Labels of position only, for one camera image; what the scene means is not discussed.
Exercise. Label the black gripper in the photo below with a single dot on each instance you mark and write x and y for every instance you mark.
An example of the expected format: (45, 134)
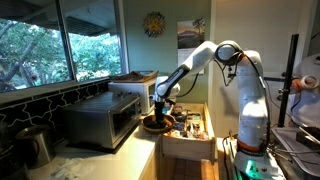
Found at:
(159, 108)

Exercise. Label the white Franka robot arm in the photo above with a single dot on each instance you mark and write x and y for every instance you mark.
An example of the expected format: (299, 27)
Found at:
(253, 110)

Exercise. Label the round wooden tray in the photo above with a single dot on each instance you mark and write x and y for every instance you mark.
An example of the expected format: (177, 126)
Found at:
(168, 128)

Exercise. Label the light wooden drawer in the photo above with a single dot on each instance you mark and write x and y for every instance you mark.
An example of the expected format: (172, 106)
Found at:
(186, 146)

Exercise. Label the white microwave oven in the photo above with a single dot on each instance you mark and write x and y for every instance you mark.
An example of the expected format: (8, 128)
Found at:
(136, 91)

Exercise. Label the wooden base cabinet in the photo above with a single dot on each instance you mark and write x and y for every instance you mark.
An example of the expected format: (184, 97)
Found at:
(150, 168)

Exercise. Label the brown woven flat basket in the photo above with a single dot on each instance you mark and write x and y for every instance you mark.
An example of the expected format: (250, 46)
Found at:
(133, 76)

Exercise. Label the silver toaster oven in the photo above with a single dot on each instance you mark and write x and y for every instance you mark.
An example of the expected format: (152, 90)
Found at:
(100, 120)

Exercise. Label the black vertical pole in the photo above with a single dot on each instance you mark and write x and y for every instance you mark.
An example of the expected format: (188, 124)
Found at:
(287, 80)

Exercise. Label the grey metal cart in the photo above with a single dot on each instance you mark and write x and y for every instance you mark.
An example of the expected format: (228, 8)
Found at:
(296, 153)

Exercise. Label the white door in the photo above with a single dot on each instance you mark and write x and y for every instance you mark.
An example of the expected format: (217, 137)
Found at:
(266, 20)

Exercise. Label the person in grey shirt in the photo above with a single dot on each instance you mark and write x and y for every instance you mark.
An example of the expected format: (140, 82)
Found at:
(308, 106)

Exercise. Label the white tape roll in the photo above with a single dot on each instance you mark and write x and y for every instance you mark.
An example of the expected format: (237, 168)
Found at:
(310, 82)

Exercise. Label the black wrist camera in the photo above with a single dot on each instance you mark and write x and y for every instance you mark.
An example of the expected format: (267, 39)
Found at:
(170, 101)

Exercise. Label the landscape wall calendar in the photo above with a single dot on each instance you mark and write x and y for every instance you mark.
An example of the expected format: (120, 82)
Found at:
(190, 33)

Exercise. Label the sun wall ornament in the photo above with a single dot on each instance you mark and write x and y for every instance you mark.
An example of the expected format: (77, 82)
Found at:
(154, 24)

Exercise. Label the white robot pedestal green light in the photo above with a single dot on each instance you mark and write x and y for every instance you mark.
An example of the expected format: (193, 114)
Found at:
(256, 166)

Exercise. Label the large window frame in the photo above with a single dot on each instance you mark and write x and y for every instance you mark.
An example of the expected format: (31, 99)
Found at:
(63, 40)

